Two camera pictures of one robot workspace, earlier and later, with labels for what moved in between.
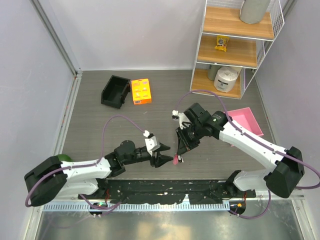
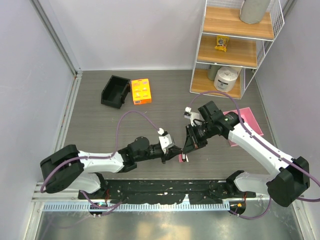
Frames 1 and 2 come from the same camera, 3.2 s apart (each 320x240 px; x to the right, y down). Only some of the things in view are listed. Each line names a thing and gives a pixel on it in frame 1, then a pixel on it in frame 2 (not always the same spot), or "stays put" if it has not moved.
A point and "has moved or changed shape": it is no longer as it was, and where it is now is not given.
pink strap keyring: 175,160 has moved or changed shape
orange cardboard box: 141,91 stays put
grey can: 212,71 stays put
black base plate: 169,191 stays put
